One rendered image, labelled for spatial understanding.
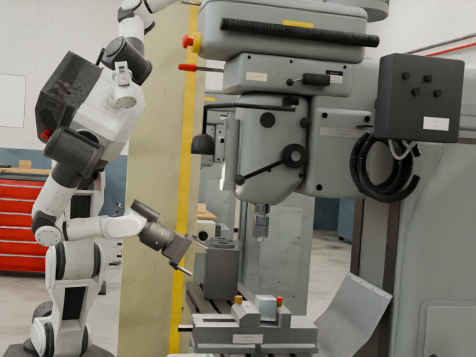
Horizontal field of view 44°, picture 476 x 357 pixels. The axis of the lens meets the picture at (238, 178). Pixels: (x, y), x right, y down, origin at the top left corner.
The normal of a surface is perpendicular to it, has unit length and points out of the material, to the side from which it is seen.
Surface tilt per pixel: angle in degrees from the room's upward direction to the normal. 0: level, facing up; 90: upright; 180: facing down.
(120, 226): 101
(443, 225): 90
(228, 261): 90
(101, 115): 57
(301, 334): 90
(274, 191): 118
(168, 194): 90
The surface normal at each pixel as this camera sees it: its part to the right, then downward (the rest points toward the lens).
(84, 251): 0.49, -0.09
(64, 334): 0.40, 0.51
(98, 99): 0.44, -0.47
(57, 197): 0.13, 0.55
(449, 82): 0.22, 0.07
